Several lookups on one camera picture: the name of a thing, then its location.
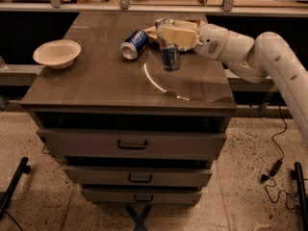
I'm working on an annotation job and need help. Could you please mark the crumpled chip bag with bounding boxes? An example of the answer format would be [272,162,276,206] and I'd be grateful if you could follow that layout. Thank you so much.
[145,17,203,51]

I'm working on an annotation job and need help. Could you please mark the blue pepsi can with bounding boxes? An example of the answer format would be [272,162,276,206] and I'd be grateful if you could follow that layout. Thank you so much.
[120,30,149,61]

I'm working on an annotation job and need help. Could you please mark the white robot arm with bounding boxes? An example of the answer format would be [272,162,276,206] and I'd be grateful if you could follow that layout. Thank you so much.
[156,18,308,140]

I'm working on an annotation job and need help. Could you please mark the black stand leg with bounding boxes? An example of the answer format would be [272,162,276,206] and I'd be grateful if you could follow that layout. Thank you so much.
[291,162,308,231]
[0,157,31,219]

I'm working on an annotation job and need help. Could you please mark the top grey drawer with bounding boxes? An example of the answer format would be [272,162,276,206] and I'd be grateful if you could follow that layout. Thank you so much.
[38,129,225,160]

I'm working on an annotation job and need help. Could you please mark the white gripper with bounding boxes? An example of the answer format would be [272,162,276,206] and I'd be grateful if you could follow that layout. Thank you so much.
[155,17,229,60]

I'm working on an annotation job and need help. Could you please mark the bottom grey drawer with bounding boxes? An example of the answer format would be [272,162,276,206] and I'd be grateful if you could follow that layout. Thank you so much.
[81,188,202,205]

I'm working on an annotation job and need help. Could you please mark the grey drawer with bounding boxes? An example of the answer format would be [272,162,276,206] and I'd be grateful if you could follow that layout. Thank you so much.
[81,188,202,205]
[38,129,225,160]
[64,166,212,188]

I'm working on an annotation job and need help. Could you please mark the middle grey drawer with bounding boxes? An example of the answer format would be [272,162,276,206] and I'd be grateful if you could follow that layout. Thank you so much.
[64,166,212,188]

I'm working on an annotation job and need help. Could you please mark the black right stand leg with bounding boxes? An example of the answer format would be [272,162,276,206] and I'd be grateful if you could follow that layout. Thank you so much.
[291,162,308,231]

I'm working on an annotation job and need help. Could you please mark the black left stand leg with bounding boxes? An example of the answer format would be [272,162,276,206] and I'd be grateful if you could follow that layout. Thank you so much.
[0,157,31,219]

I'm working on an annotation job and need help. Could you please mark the white bowl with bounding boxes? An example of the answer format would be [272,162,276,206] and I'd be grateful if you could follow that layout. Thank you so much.
[33,39,81,69]

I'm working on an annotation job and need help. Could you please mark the grey drawer cabinet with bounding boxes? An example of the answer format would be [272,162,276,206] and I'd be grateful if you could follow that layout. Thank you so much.
[21,13,236,192]

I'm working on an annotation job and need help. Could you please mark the metal window rail frame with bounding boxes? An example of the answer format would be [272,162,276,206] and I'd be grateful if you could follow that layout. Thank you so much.
[0,0,308,17]

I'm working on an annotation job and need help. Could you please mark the black power cable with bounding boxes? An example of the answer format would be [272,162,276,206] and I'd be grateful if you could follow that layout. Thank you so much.
[260,104,301,211]

